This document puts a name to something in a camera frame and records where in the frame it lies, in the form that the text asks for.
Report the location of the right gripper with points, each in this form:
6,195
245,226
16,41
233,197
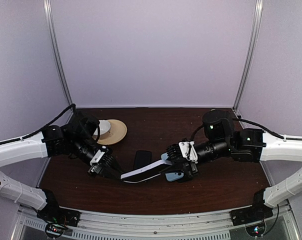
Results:
182,164

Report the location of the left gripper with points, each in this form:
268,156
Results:
98,168

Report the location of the black cased phone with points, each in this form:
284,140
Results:
142,160

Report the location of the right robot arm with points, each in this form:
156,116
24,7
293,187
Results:
252,145

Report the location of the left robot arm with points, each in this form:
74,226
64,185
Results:
74,138

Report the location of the light blue cased phone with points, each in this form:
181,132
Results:
172,176

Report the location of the beige saucer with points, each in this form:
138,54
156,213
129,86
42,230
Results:
116,133

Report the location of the white teacup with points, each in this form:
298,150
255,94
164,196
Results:
103,127

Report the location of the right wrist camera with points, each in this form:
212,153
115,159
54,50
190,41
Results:
187,149

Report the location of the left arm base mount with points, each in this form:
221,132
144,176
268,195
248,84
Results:
57,219

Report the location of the aluminium front rail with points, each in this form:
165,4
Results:
214,225

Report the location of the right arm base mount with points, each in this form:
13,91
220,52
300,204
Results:
254,216

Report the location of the right aluminium post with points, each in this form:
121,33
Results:
254,35

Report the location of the aluminium post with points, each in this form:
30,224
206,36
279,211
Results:
55,47
254,35

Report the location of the left aluminium post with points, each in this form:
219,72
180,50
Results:
55,47

